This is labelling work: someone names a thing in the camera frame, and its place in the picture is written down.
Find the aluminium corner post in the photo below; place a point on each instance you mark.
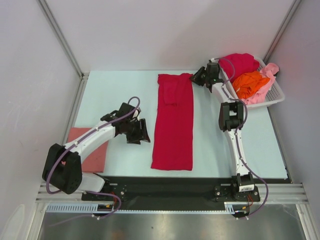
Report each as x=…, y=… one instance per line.
x=293, y=9
x=53, y=23

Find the white slotted cable duct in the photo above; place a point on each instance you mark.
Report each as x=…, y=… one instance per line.
x=105, y=208

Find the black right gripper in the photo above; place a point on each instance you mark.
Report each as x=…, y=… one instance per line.
x=196, y=78

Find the left aluminium side rail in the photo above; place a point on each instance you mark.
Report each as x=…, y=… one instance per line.
x=75, y=105

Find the left aluminium corner post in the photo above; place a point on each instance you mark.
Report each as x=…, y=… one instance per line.
x=53, y=23

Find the aluminium side rail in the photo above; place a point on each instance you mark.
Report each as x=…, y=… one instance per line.
x=280, y=143
x=75, y=105

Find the right aluminium corner post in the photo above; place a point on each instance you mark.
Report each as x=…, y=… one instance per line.
x=293, y=9

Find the crimson t-shirt in basket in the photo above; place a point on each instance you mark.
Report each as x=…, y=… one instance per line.
x=236, y=64

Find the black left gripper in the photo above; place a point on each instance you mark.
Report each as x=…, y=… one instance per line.
x=141, y=134

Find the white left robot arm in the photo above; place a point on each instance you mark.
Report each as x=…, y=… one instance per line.
x=63, y=169

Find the white plastic laundry basket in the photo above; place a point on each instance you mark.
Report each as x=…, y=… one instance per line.
x=273, y=95

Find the aluminium front frame rail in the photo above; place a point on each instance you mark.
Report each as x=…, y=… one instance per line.
x=282, y=193

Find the orange t-shirt in basket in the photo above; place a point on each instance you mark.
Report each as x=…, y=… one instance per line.
x=247, y=84

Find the right aluminium side rail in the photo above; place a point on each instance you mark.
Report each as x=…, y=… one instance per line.
x=280, y=143

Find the crimson red t-shirt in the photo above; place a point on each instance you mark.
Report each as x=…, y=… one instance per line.
x=173, y=133

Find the folded salmon pink t-shirt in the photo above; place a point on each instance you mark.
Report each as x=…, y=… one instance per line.
x=95, y=162

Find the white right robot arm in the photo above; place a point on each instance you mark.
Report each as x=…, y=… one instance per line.
x=233, y=114

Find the light pink t-shirt in basket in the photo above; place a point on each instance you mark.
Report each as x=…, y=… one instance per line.
x=267, y=72

